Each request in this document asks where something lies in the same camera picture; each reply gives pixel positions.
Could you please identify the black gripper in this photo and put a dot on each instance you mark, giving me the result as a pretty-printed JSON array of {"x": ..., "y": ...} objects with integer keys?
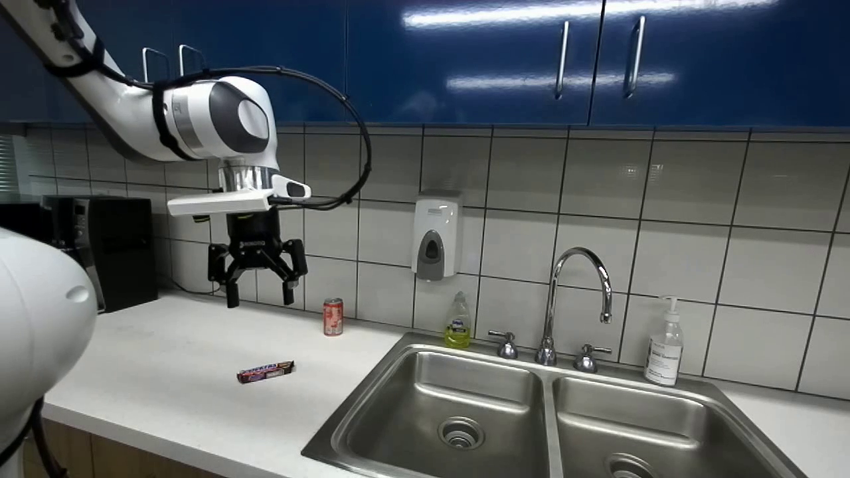
[{"x": 256, "y": 240}]

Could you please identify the dark red marker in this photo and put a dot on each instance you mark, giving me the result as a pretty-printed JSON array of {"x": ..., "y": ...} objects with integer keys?
[{"x": 267, "y": 370}]

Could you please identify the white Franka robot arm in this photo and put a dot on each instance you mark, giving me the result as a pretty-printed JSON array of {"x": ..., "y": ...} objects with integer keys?
[{"x": 122, "y": 106}]

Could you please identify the stainless steel double sink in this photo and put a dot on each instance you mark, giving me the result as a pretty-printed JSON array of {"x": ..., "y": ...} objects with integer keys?
[{"x": 494, "y": 414}]

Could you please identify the red soda can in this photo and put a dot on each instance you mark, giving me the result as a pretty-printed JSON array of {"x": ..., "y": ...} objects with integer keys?
[{"x": 333, "y": 316}]

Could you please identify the black countertop appliance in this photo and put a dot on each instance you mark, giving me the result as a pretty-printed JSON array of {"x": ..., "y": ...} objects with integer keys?
[{"x": 121, "y": 253}]

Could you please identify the yellow dish soap bottle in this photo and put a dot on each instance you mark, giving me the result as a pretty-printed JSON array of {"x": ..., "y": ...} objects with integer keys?
[{"x": 458, "y": 330}]

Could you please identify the wooden lower cabinet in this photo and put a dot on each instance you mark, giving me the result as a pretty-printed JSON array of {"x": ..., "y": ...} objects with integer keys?
[{"x": 114, "y": 454}]

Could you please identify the blue glossy cabinet door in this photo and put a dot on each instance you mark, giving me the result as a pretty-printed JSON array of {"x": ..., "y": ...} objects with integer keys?
[
  {"x": 16, "y": 95},
  {"x": 733, "y": 61},
  {"x": 480, "y": 54},
  {"x": 300, "y": 43}
]

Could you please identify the chrome gooseneck faucet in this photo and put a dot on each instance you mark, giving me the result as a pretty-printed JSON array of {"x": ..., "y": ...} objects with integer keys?
[{"x": 550, "y": 309}]

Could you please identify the clear pump soap bottle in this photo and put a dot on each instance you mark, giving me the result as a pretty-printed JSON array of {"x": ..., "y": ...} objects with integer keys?
[{"x": 665, "y": 353}]

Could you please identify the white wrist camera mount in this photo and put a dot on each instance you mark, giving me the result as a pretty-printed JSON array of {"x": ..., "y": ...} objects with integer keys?
[{"x": 222, "y": 203}]

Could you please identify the white wall soap dispenser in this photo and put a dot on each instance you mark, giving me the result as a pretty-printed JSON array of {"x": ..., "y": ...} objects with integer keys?
[{"x": 436, "y": 236}]

